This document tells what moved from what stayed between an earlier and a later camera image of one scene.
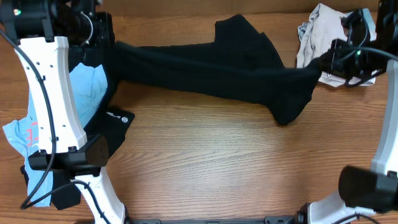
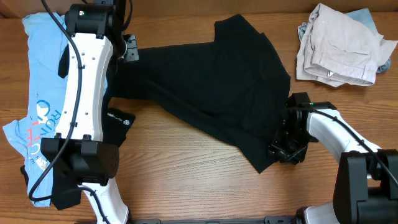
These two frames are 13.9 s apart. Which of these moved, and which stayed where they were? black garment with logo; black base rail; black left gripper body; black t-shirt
Moved: black t-shirt; black left gripper body
Stayed: black garment with logo; black base rail
